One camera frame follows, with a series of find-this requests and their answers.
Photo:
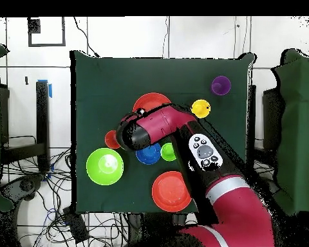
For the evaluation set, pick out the blue tape strip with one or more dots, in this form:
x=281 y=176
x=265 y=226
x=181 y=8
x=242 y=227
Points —
x=50 y=90

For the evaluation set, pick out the dark green tablecloth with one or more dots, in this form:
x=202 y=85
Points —
x=105 y=85

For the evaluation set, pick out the green plastic bowl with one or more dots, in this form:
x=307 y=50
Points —
x=100 y=169

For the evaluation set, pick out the purple plastic cup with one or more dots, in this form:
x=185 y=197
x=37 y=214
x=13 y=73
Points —
x=221 y=86

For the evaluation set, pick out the orange plastic bowl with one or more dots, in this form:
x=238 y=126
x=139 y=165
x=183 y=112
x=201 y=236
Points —
x=170 y=191
x=150 y=101

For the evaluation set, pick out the black power brick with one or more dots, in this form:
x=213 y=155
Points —
x=77 y=226

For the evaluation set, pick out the dark blue plastic bowl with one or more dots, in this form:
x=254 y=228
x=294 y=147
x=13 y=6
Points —
x=149 y=155

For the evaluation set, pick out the yellow plastic cup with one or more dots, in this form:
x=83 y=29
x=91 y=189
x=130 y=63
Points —
x=199 y=109

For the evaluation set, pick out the green plastic cup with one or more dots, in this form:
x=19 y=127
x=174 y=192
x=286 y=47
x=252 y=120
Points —
x=167 y=153

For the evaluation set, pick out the orange plastic cup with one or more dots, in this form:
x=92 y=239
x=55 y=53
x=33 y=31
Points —
x=110 y=140

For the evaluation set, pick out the grey pedestal foot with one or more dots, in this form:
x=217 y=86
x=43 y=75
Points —
x=25 y=185

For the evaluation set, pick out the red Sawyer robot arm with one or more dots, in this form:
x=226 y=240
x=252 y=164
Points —
x=234 y=211

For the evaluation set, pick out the black square frame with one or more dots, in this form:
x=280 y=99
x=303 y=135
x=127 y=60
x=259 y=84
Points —
x=46 y=45

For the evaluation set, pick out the black metal post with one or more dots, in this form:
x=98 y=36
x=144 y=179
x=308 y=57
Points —
x=42 y=115
x=252 y=115

